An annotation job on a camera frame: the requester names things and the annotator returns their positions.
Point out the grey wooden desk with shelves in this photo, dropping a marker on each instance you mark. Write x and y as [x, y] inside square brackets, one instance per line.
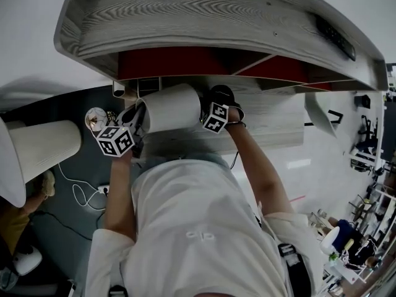
[272, 119]

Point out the person's blue jeans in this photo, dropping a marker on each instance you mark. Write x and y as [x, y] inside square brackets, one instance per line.
[201, 159]

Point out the white table lamp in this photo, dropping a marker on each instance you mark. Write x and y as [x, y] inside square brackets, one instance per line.
[173, 108]

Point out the black storage box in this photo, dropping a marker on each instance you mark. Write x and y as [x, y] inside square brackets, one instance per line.
[362, 101]

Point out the black office chair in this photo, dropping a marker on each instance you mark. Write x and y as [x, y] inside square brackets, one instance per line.
[368, 125]

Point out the white power strip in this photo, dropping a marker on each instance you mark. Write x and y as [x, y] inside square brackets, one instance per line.
[103, 189]

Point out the person's left forearm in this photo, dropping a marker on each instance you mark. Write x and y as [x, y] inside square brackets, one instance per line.
[119, 196]

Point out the person in white shirt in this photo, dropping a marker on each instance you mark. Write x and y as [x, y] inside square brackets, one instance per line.
[198, 227]

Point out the small green potted plant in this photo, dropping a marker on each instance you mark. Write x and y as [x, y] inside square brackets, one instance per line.
[333, 256]

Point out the grey chair with black frame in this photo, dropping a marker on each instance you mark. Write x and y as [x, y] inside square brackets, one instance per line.
[321, 119]

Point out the white slotted organiser box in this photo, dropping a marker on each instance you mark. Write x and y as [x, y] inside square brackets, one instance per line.
[118, 95]

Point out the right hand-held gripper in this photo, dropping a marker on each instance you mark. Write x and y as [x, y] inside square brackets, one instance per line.
[216, 117]

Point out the red floor tape strip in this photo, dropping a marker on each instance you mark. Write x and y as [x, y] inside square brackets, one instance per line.
[297, 198]

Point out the black remote control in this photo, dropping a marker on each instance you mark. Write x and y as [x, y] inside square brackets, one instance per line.
[335, 37]

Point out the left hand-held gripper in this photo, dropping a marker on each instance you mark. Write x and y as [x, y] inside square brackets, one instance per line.
[114, 142]

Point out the person's right forearm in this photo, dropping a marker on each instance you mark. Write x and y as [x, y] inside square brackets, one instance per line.
[260, 172]

